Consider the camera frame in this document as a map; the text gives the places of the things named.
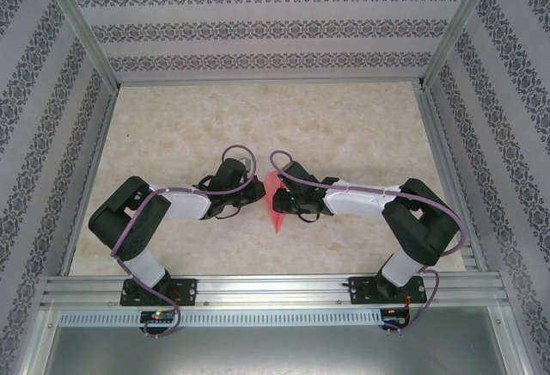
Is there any aluminium mounting rail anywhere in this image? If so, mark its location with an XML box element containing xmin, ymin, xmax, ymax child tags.
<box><xmin>40</xmin><ymin>274</ymin><xmax>510</xmax><ymax>310</ymax></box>

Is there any grey metal sheet panel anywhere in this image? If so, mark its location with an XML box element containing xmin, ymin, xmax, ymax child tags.
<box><xmin>38</xmin><ymin>308</ymin><xmax>529</xmax><ymax>375</ymax></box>

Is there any aluminium side rail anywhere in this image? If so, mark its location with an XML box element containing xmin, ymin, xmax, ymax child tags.
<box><xmin>59</xmin><ymin>86</ymin><xmax>119</xmax><ymax>277</ymax></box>
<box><xmin>414</xmin><ymin>84</ymin><xmax>491</xmax><ymax>275</ymax></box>

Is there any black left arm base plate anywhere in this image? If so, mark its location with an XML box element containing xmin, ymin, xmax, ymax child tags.
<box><xmin>119</xmin><ymin>278</ymin><xmax>199</xmax><ymax>307</ymax></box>

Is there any pink cloth sheet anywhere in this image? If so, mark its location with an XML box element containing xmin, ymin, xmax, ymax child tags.
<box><xmin>262</xmin><ymin>169</ymin><xmax>290</xmax><ymax>235</ymax></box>

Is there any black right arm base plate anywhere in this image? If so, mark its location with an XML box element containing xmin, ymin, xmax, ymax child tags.
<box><xmin>350</xmin><ymin>274</ymin><xmax>429</xmax><ymax>306</ymax></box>

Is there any aluminium frame post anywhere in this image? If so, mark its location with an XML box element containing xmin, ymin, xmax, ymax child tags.
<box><xmin>417</xmin><ymin>0</ymin><xmax>504</xmax><ymax>92</ymax></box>
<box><xmin>38</xmin><ymin>0</ymin><xmax>121</xmax><ymax>95</ymax></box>

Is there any small circuit board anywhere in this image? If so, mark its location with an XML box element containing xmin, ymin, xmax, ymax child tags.
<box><xmin>382</xmin><ymin>308</ymin><xmax>412</xmax><ymax>329</ymax></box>
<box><xmin>140</xmin><ymin>310</ymin><xmax>175</xmax><ymax>323</ymax></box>

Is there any slotted grey cable duct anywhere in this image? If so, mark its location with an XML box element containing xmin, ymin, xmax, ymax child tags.
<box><xmin>58</xmin><ymin>309</ymin><xmax>383</xmax><ymax>327</ymax></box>

